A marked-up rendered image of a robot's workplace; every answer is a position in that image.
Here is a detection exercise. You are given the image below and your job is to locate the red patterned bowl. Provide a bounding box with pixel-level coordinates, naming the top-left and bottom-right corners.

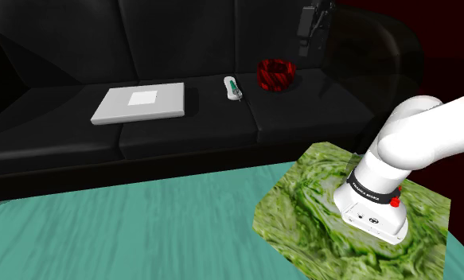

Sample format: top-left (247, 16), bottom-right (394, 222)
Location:
top-left (256, 58), bottom-right (298, 93)

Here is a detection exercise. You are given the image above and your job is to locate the white and green tool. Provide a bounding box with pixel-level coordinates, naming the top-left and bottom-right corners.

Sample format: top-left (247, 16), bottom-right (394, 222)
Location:
top-left (223, 76), bottom-right (244, 103)

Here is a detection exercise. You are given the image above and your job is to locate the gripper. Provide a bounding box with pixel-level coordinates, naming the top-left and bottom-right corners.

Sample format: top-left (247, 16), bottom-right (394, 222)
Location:
top-left (296, 0), bottom-right (336, 58)

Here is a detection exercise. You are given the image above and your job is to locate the green patterned robot stand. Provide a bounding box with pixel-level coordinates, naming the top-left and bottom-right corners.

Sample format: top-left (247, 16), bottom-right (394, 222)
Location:
top-left (252, 142), bottom-right (452, 280)

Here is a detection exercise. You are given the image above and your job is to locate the grey flat box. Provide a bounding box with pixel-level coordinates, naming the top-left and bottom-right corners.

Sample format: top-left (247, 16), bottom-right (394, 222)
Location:
top-left (90, 82), bottom-right (186, 126)

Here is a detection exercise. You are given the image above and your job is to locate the black sofa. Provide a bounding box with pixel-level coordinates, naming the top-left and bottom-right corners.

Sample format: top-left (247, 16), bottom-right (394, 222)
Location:
top-left (0, 0), bottom-right (425, 203)

